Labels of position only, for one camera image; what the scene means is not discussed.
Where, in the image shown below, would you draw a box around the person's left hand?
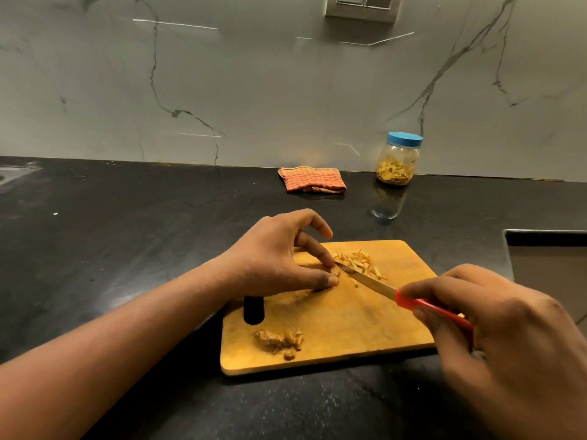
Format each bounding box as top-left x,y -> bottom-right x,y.
219,208 -> 340,299

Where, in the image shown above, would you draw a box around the person's right hand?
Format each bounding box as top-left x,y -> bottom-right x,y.
399,263 -> 587,440

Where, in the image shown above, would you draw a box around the knobby ginger piece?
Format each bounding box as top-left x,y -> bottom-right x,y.
253,329 -> 284,354

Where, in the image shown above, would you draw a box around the chopped ginger strips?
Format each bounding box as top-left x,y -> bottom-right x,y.
331,249 -> 388,289

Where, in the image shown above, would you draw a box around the red handled knife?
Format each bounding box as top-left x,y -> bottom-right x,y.
333,260 -> 474,331

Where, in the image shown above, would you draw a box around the blue-lidded plastic jar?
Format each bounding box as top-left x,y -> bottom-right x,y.
375,131 -> 424,186

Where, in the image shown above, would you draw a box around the person's left forearm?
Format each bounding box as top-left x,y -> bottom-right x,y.
0,256 -> 239,440

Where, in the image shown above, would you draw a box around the blue jar lid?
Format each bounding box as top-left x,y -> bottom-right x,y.
386,131 -> 424,149

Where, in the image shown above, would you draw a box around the beige cabinet door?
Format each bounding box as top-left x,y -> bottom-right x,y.
502,229 -> 587,326

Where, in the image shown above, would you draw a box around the orange checked cloth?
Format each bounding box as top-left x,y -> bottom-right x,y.
276,166 -> 348,196

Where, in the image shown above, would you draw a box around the wooden cutting board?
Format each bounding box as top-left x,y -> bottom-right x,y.
220,239 -> 465,377

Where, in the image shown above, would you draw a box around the steel sink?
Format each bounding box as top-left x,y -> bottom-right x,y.
0,161 -> 42,186

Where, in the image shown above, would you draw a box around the grey wall switch plate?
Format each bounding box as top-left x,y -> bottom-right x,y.
324,0 -> 404,24

